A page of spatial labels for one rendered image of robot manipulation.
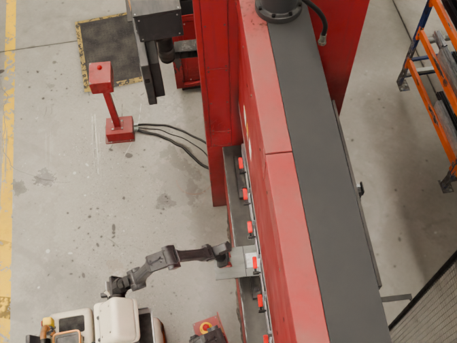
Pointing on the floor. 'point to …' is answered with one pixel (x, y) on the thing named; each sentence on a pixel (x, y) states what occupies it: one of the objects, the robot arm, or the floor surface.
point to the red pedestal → (95, 76)
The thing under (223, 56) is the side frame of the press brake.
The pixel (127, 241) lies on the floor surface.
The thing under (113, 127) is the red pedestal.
